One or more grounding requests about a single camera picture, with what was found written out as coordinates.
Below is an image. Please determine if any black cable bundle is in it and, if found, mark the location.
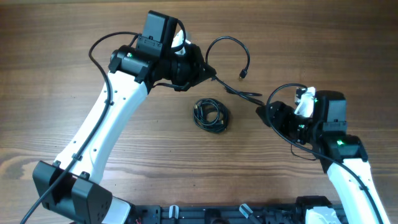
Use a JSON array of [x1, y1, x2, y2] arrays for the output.
[[192, 98, 230, 134]]

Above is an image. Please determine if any black usb cable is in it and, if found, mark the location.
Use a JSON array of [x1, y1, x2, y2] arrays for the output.
[[205, 35, 265, 106]]

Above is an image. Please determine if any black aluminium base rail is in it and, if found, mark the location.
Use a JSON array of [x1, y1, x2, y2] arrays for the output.
[[125, 203, 348, 224]]

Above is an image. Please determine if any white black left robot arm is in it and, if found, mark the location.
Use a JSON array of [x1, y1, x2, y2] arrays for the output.
[[32, 11, 216, 223]]

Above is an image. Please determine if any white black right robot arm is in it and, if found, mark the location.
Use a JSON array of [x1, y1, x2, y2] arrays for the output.
[[256, 87, 389, 223]]

